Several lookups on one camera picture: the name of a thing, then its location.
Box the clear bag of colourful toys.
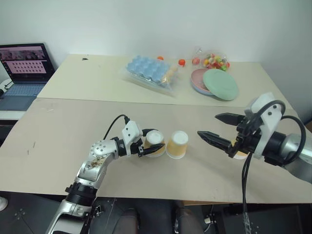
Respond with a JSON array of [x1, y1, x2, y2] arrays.
[[192, 46, 231, 73]]

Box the green plate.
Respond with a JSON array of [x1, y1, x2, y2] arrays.
[[202, 69, 240, 101]]

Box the open blue laptop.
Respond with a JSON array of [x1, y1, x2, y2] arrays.
[[0, 43, 56, 111]]

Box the pink plate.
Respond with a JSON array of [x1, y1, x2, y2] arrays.
[[191, 68, 215, 92]]

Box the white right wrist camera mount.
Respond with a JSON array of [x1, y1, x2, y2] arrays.
[[244, 92, 285, 160]]

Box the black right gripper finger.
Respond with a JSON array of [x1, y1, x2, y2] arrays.
[[214, 112, 245, 126], [196, 131, 233, 155]]

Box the blue egg tray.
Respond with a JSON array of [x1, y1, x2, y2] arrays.
[[126, 55, 171, 85]]

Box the light blue plate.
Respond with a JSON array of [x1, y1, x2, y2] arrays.
[[192, 82, 216, 97]]

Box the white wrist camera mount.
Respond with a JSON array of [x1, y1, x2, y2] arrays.
[[244, 92, 285, 160], [121, 120, 144, 156]]

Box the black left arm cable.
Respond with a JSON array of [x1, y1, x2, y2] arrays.
[[103, 114, 130, 140]]

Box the clear plastic bag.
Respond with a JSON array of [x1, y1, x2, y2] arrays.
[[118, 54, 186, 98]]

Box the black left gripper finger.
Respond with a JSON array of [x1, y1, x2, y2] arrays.
[[142, 128, 159, 141], [142, 143, 166, 156]]

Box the orange paper cup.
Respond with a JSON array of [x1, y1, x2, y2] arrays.
[[143, 130, 166, 158], [166, 131, 189, 160], [230, 138, 251, 160]]

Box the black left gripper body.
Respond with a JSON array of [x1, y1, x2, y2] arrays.
[[130, 136, 147, 158]]

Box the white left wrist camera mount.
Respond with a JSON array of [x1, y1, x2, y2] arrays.
[[121, 120, 144, 156]]

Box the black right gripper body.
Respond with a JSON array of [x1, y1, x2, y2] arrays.
[[228, 116, 263, 159]]

